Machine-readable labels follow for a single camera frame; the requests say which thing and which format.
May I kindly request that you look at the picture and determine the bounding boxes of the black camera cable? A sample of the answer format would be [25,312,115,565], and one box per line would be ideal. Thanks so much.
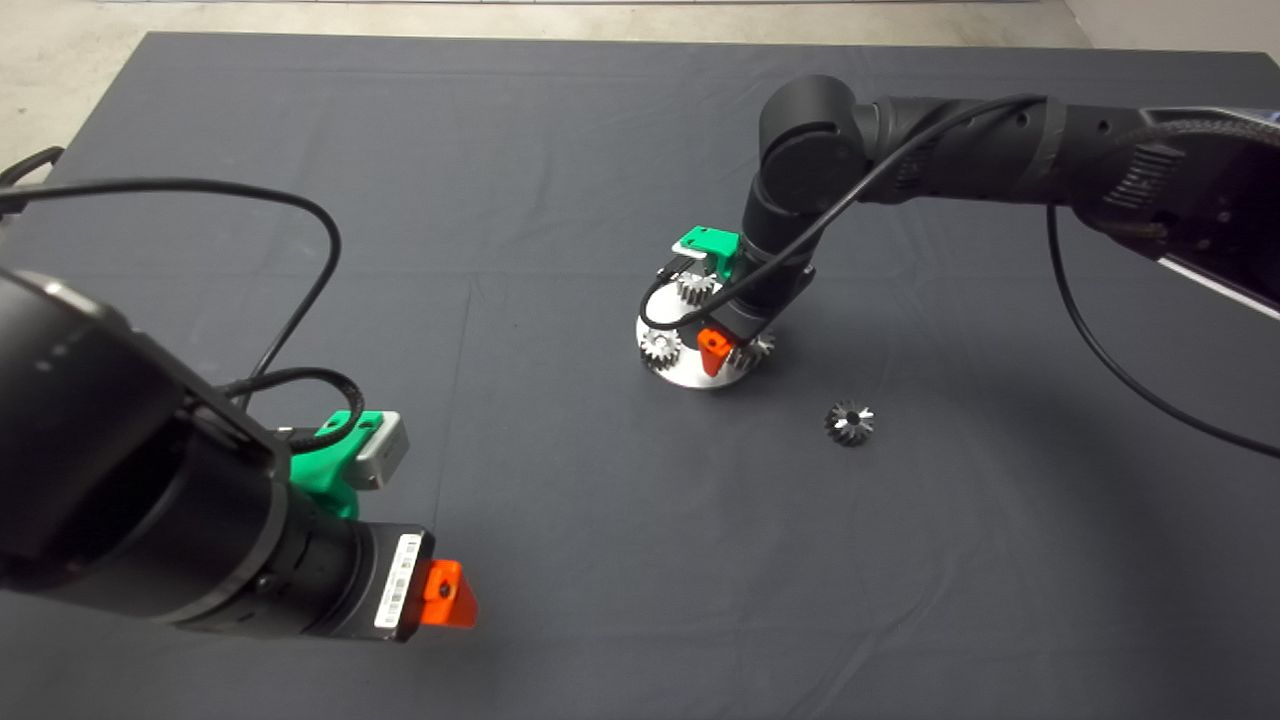
[639,94,1280,460]
[0,177,367,453]

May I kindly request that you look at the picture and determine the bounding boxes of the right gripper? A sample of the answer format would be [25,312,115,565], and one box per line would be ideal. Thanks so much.
[697,262,817,379]

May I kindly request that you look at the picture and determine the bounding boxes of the dark grey table cloth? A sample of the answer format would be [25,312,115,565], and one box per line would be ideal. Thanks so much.
[0,33,1280,720]

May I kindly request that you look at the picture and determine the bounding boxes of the round metal plate with hole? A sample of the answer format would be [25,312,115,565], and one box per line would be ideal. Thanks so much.
[636,285,761,391]

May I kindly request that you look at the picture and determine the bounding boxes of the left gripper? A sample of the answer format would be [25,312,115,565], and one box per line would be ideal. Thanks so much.
[298,514,480,643]

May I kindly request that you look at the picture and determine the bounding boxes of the silver camera box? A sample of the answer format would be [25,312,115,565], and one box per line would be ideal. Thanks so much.
[352,412,411,491]
[660,240,713,281]

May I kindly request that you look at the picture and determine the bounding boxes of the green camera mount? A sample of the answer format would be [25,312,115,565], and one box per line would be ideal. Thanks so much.
[290,410,387,519]
[675,227,747,283]

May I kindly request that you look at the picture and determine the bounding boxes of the large steel gear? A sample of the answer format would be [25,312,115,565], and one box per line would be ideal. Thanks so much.
[728,332,777,373]

